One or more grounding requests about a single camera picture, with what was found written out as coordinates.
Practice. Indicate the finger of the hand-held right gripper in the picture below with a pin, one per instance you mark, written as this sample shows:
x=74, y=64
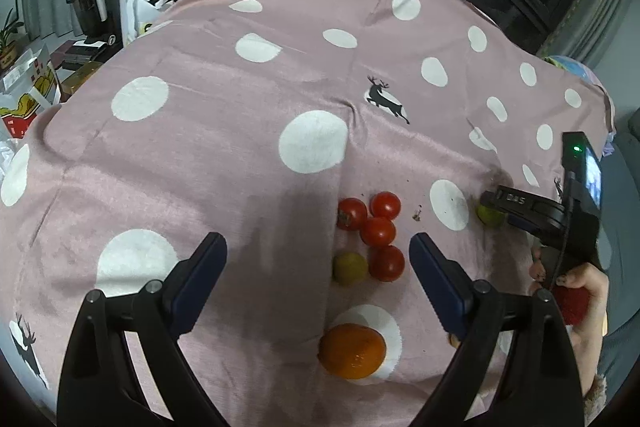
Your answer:
x=524, y=223
x=520, y=199

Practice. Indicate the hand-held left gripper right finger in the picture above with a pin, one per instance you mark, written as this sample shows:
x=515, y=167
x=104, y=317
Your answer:
x=441, y=288

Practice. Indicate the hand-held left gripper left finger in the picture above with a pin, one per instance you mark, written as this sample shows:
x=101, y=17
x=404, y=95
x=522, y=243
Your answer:
x=200, y=287

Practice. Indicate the green lime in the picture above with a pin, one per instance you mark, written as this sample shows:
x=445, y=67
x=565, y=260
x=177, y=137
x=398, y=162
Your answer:
x=489, y=216
x=350, y=269

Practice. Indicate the orange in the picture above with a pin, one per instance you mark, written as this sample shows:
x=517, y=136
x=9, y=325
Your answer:
x=352, y=352

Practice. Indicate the person's right forearm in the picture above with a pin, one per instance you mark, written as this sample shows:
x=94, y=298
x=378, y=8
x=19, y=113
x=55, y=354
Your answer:
x=590, y=357

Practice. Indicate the person's right hand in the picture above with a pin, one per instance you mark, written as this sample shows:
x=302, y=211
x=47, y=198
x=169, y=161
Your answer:
x=592, y=287

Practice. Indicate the red tomato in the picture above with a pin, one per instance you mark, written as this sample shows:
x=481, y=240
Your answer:
x=385, y=205
x=386, y=263
x=378, y=231
x=351, y=213

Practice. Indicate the red fuzzy ball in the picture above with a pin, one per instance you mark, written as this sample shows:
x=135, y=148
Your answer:
x=572, y=304

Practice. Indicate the colourful cloth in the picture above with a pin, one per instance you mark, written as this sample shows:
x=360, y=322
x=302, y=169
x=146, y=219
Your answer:
x=575, y=67

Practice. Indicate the pink polka-dot blanket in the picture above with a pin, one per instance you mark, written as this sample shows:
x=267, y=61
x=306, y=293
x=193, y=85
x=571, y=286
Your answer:
x=250, y=107

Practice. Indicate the grey curtain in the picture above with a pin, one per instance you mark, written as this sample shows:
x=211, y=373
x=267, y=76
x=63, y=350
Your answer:
x=595, y=7

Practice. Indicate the red and white cardboard box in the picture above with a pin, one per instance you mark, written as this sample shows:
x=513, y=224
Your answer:
x=25, y=102

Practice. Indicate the white shopping bag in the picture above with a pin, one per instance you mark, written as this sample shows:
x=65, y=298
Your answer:
x=142, y=12

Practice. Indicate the potted plant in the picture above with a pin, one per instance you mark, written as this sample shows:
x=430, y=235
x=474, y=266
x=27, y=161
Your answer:
x=9, y=39

